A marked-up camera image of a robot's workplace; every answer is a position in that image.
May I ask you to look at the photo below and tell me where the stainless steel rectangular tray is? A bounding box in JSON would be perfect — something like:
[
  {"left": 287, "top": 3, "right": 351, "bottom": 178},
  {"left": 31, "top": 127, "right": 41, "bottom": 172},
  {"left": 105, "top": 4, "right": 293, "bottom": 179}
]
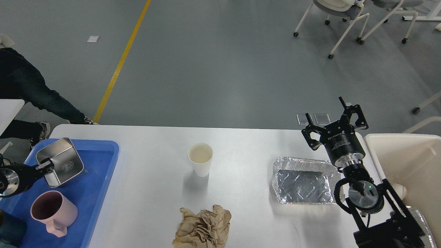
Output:
[{"left": 35, "top": 137, "right": 85, "bottom": 188}]

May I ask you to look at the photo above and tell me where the white chair base right edge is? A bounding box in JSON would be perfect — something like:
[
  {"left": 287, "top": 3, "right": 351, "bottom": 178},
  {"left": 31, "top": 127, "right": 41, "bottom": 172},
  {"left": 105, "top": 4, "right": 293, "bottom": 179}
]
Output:
[{"left": 402, "top": 91, "right": 441, "bottom": 134}]

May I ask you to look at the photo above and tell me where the dark teal cup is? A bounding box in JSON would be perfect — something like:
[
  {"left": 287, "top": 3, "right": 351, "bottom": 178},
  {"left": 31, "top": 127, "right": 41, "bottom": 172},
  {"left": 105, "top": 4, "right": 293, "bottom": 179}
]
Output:
[{"left": 0, "top": 210, "right": 27, "bottom": 248}]

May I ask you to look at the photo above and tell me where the pink mug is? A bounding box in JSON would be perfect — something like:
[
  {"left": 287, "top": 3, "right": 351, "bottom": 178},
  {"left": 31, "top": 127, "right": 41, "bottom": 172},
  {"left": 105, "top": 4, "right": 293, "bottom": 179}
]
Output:
[{"left": 30, "top": 190, "right": 78, "bottom": 238}]

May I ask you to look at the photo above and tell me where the crumpled brown paper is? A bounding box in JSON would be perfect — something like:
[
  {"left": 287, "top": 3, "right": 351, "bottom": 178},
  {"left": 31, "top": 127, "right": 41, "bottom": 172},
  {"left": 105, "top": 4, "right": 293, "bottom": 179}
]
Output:
[{"left": 172, "top": 205, "right": 232, "bottom": 248}]

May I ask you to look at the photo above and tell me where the foil tray inside bin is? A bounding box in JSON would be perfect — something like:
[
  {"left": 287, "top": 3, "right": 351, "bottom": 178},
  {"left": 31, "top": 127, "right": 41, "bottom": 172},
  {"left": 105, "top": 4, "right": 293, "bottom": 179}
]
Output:
[{"left": 406, "top": 205, "right": 437, "bottom": 248}]

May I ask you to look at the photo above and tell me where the seated person in jeans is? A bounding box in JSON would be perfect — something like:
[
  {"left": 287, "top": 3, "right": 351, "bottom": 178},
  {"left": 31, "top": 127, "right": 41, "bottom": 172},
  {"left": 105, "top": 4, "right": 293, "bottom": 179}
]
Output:
[{"left": 0, "top": 34, "right": 96, "bottom": 149}]

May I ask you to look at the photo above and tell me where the white chair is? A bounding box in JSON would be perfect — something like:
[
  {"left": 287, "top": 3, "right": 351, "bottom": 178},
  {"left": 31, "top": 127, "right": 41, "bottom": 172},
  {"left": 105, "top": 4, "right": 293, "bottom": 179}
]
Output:
[
  {"left": 357, "top": 0, "right": 441, "bottom": 45},
  {"left": 293, "top": 0, "right": 370, "bottom": 60}
]

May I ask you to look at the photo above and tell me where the cream plastic bin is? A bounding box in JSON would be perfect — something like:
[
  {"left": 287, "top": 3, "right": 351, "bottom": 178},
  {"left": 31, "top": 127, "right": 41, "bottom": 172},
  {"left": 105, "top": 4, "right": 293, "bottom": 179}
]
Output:
[{"left": 364, "top": 134, "right": 441, "bottom": 247}]

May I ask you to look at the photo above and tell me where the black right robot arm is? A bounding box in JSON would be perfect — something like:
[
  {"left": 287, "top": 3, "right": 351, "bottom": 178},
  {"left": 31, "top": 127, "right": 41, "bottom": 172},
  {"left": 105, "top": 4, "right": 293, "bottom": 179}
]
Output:
[{"left": 302, "top": 97, "right": 425, "bottom": 248}]

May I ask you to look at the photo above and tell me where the white chair left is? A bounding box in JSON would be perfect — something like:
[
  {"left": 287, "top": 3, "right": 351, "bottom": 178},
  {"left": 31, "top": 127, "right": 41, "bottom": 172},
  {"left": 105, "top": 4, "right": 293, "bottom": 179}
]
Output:
[{"left": 293, "top": 0, "right": 370, "bottom": 60}]

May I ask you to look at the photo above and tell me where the white paper cup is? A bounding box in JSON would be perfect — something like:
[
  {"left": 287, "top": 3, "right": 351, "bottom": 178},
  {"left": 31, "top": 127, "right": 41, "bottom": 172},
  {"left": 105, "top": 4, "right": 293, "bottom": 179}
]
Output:
[{"left": 188, "top": 143, "right": 214, "bottom": 177}]

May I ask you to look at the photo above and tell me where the aluminium foil tray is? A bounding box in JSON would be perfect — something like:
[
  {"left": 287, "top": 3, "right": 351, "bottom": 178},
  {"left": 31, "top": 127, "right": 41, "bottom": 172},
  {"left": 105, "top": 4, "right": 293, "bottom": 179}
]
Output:
[{"left": 271, "top": 157, "right": 341, "bottom": 205}]

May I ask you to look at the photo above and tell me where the blue plastic tray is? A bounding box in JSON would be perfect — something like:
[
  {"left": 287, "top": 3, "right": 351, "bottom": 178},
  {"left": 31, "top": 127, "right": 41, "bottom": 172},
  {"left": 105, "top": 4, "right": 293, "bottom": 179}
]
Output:
[{"left": 0, "top": 139, "right": 119, "bottom": 248}]

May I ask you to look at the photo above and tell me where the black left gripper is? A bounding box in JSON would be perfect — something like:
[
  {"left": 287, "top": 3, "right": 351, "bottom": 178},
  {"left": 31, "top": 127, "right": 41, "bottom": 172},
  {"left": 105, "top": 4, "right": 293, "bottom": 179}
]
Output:
[{"left": 0, "top": 157, "right": 55, "bottom": 198}]

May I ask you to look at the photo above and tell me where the white chair right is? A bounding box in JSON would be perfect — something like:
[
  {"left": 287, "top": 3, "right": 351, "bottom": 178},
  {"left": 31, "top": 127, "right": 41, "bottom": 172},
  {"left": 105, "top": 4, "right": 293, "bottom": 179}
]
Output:
[{"left": 357, "top": 0, "right": 441, "bottom": 45}]

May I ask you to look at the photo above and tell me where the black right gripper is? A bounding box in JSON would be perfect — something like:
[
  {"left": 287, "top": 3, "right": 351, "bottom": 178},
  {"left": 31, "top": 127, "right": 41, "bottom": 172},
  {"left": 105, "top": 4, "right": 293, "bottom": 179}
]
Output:
[{"left": 301, "top": 96, "right": 369, "bottom": 168}]

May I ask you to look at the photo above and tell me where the white side table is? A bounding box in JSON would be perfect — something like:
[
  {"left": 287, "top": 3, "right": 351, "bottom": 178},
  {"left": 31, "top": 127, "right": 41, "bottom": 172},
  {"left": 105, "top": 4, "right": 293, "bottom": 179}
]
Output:
[{"left": 0, "top": 99, "right": 25, "bottom": 134}]

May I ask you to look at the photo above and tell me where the clear floor plate left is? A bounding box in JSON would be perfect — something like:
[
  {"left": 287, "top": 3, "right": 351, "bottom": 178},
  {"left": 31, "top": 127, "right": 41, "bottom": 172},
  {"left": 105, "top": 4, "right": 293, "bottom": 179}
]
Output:
[{"left": 297, "top": 113, "right": 314, "bottom": 126}]

